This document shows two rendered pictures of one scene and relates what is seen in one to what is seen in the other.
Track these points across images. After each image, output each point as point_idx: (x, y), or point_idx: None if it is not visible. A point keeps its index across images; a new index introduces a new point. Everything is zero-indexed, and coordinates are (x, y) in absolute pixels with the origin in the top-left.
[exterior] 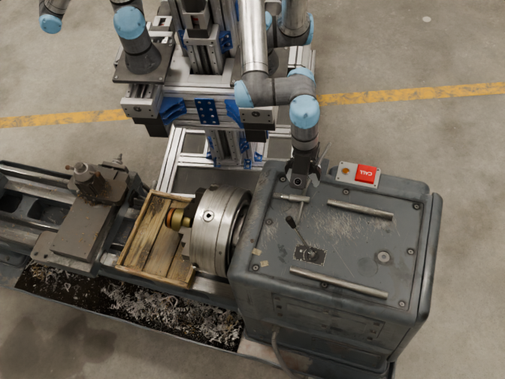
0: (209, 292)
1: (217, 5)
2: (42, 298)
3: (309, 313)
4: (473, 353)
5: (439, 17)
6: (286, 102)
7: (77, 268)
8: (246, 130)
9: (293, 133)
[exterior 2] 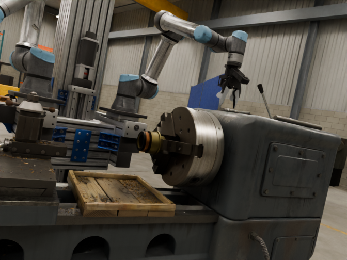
0: (191, 214)
1: (93, 75)
2: None
3: (289, 166)
4: None
5: None
6: (222, 42)
7: (36, 201)
8: (119, 152)
9: (237, 48)
